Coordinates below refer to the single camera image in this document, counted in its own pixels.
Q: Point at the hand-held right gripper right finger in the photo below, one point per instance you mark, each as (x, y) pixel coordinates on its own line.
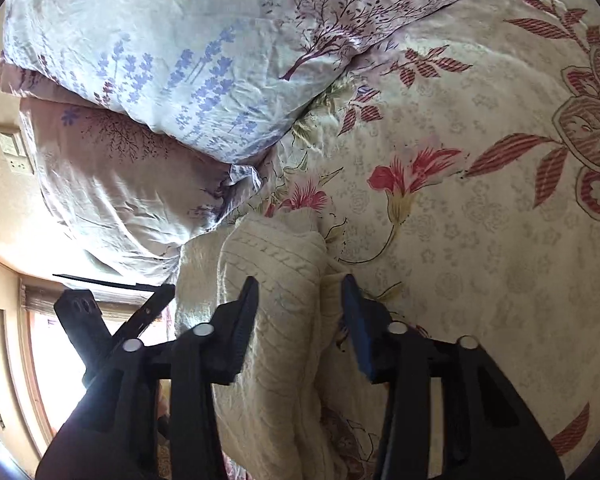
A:
(355, 332)

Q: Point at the white wall socket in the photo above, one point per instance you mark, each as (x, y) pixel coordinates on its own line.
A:
(21, 165)

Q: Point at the white pillow with blue flowers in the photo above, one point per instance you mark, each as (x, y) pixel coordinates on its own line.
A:
(180, 30)

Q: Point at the wooden framed window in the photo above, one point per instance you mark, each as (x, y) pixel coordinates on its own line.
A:
(45, 360)

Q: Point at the pink floral pillow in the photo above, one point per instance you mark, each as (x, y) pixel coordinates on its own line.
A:
(130, 195)

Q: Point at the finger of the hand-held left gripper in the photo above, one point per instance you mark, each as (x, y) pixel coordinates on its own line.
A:
(80, 315)
(150, 307)

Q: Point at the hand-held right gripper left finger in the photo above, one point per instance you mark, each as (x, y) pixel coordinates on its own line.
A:
(240, 332)

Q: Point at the floral bed sheet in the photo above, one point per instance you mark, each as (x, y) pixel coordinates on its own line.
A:
(480, 235)

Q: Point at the white wall switch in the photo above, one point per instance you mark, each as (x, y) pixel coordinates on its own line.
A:
(10, 141)

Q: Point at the black flat screen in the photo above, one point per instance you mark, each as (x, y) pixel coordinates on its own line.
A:
(105, 281)

